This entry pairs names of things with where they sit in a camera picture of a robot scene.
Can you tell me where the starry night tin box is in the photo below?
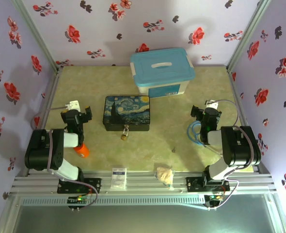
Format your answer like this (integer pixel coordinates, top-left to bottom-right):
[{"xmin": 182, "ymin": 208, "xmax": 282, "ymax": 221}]
[{"xmin": 102, "ymin": 95, "xmax": 151, "ymax": 133}]

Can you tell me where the brass padlock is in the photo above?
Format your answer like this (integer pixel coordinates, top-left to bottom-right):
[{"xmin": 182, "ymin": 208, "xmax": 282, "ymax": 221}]
[{"xmin": 120, "ymin": 124, "xmax": 130, "ymax": 142}]

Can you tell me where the blue stethoscope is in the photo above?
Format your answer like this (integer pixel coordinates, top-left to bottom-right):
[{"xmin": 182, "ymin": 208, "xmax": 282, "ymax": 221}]
[{"xmin": 187, "ymin": 120, "xmax": 209, "ymax": 147}]

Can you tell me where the orange bottle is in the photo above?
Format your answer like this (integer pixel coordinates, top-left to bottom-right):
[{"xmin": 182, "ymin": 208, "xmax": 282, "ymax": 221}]
[{"xmin": 73, "ymin": 143, "xmax": 91, "ymax": 158}]

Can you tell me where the blue lidded plastic storage box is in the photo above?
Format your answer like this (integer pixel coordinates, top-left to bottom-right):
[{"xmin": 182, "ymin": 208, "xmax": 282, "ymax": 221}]
[{"xmin": 129, "ymin": 47, "xmax": 196, "ymax": 99}]

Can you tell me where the clear bag of beige stuff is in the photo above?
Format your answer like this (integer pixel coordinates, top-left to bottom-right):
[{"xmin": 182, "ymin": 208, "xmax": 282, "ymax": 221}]
[{"xmin": 155, "ymin": 166, "xmax": 176, "ymax": 190}]

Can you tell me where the white paper packet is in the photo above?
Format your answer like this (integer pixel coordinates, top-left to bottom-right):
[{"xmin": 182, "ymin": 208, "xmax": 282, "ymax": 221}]
[{"xmin": 110, "ymin": 166, "xmax": 128, "ymax": 190}]

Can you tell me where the right green circuit board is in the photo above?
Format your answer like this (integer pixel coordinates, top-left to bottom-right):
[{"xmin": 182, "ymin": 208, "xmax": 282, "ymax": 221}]
[{"xmin": 204, "ymin": 194, "xmax": 225, "ymax": 207}]

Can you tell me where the green circuit board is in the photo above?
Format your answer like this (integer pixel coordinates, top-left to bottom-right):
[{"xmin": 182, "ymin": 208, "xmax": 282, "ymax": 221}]
[
  {"xmin": 204, "ymin": 194, "xmax": 225, "ymax": 207},
  {"xmin": 67, "ymin": 195, "xmax": 91, "ymax": 203}
]

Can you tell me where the left green circuit board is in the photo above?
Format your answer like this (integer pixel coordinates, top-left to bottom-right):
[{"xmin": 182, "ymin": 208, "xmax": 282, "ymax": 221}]
[{"xmin": 67, "ymin": 195, "xmax": 91, "ymax": 203}]

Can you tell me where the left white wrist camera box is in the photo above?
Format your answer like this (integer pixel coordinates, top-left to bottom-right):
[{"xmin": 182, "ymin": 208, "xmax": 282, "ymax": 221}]
[{"xmin": 65, "ymin": 100, "xmax": 81, "ymax": 112}]

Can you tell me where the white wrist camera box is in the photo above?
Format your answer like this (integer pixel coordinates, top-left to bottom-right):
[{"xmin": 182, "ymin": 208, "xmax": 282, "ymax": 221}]
[
  {"xmin": 65, "ymin": 100, "xmax": 81, "ymax": 112},
  {"xmin": 205, "ymin": 99, "xmax": 219, "ymax": 110}
]

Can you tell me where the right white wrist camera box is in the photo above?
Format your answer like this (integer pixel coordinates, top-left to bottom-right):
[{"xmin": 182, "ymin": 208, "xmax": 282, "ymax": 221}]
[{"xmin": 205, "ymin": 99, "xmax": 219, "ymax": 110}]

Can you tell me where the left grey arm cable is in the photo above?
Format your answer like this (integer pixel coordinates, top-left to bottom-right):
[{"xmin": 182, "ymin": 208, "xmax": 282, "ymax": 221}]
[{"xmin": 31, "ymin": 104, "xmax": 99, "ymax": 207}]

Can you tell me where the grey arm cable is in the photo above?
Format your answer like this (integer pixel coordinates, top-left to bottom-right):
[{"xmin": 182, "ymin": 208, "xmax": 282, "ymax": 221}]
[
  {"xmin": 31, "ymin": 104, "xmax": 99, "ymax": 207},
  {"xmin": 207, "ymin": 99, "xmax": 262, "ymax": 211}
]

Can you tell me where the right grey arm cable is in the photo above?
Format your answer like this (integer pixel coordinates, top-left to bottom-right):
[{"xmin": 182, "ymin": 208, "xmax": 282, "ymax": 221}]
[{"xmin": 207, "ymin": 99, "xmax": 262, "ymax": 211}]

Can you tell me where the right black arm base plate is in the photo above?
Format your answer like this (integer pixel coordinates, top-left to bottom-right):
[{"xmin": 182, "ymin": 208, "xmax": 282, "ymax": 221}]
[{"xmin": 186, "ymin": 176, "xmax": 231, "ymax": 193}]

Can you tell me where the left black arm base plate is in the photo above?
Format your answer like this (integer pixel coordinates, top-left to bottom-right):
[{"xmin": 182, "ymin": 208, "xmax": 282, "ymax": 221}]
[{"xmin": 57, "ymin": 177, "xmax": 102, "ymax": 194}]

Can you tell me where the aluminium frame rail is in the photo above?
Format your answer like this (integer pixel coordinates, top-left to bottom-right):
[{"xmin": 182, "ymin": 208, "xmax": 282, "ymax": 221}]
[{"xmin": 10, "ymin": 169, "xmax": 278, "ymax": 195}]

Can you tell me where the aluminium frame post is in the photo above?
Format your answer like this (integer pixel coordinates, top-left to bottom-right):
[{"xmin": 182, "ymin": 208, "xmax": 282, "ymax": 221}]
[
  {"xmin": 225, "ymin": 0, "xmax": 272, "ymax": 73},
  {"xmin": 9, "ymin": 0, "xmax": 64, "ymax": 73}
]

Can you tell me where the grey slotted cable duct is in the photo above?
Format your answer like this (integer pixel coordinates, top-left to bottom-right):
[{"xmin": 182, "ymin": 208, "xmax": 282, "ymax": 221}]
[{"xmin": 19, "ymin": 196, "xmax": 207, "ymax": 207}]

